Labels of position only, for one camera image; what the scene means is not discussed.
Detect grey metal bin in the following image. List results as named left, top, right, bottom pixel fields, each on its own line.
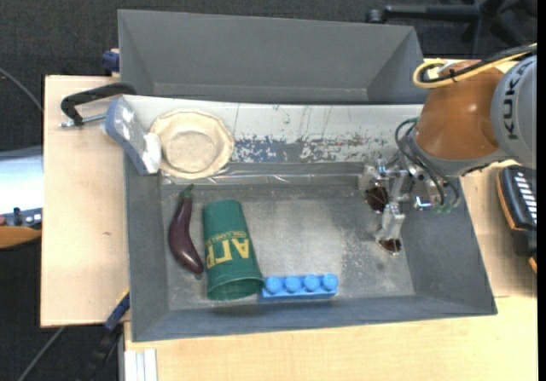
left=116, top=9, right=499, bottom=343

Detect purple toy eggplant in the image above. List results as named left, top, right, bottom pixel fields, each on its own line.
left=167, top=183, right=205, bottom=275

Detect beige paper plate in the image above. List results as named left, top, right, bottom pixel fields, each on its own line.
left=148, top=109, right=236, bottom=180

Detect green plastic cup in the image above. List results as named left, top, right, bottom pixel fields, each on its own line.
left=200, top=199, right=266, bottom=302

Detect brown sunglasses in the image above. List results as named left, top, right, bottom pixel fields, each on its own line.
left=364, top=185, right=404, bottom=257

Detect pale wood board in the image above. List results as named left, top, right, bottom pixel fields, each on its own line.
left=39, top=73, right=131, bottom=328

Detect blue toy brick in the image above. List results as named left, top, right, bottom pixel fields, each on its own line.
left=258, top=272, right=340, bottom=300

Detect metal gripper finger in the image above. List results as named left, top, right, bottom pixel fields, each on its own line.
left=362, top=159, right=403, bottom=185
left=374, top=201, right=405, bottom=245

